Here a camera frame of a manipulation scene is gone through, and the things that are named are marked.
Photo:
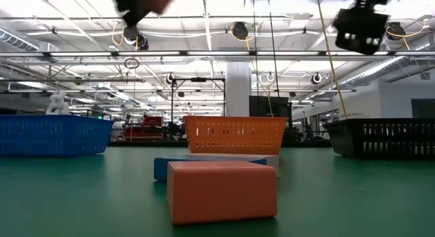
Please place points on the black frame stand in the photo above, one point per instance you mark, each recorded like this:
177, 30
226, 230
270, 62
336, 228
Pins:
198, 79

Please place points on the long ceiling light rail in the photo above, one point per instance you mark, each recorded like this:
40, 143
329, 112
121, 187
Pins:
289, 53

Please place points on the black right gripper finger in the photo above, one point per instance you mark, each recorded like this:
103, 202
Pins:
348, 24
374, 28

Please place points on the black plastic basket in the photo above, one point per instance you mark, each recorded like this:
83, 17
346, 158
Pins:
391, 155

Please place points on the orange plastic basket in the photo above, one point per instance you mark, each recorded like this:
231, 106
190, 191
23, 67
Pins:
234, 135

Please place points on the blue block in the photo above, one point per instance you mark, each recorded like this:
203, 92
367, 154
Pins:
159, 169

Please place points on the dark wall window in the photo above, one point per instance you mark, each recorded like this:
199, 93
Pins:
423, 108

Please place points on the blue plastic basket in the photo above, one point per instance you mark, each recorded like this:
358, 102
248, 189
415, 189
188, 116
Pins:
51, 135

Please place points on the white building pillar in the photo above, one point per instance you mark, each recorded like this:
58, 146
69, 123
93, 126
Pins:
238, 91

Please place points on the black monitor screen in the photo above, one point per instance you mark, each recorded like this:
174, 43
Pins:
265, 106

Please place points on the silver ribbed air duct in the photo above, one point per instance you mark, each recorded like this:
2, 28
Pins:
17, 40
391, 65

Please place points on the white flat block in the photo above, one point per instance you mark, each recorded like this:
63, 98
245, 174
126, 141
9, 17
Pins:
238, 155

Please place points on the red tool cart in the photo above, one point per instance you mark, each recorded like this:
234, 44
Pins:
151, 121

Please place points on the black background machine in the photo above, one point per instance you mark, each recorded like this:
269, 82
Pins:
300, 131

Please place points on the large orange block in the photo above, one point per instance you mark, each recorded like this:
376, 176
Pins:
221, 193

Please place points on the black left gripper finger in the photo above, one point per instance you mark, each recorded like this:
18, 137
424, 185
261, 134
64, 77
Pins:
136, 16

